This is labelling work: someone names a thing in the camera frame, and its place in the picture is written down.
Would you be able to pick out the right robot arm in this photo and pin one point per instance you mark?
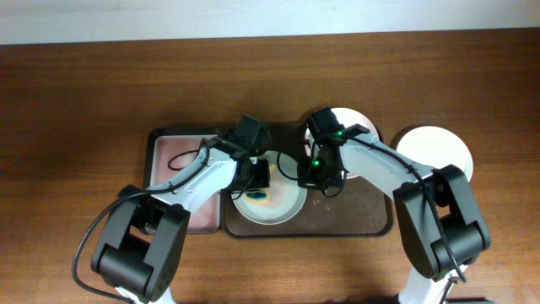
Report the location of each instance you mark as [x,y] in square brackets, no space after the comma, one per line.
[442,228]

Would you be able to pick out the green and yellow sponge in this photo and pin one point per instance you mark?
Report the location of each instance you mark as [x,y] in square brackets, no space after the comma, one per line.
[258,197]

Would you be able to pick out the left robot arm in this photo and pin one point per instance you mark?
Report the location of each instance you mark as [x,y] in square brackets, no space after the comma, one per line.
[140,247]

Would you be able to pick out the large dark brown tray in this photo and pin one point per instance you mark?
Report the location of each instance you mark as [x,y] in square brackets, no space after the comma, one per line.
[360,209]

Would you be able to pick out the pale green plate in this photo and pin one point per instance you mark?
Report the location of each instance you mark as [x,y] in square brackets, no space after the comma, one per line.
[287,198]

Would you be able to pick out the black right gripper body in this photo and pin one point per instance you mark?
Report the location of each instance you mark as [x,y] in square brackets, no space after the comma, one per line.
[316,173]

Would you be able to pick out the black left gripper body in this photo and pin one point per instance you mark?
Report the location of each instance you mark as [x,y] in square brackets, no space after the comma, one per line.
[258,177]

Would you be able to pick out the white plate with red stain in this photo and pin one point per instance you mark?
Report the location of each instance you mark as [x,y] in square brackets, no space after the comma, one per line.
[347,117]

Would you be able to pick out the white clean plate at side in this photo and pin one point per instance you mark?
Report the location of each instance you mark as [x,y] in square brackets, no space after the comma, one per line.
[437,147]

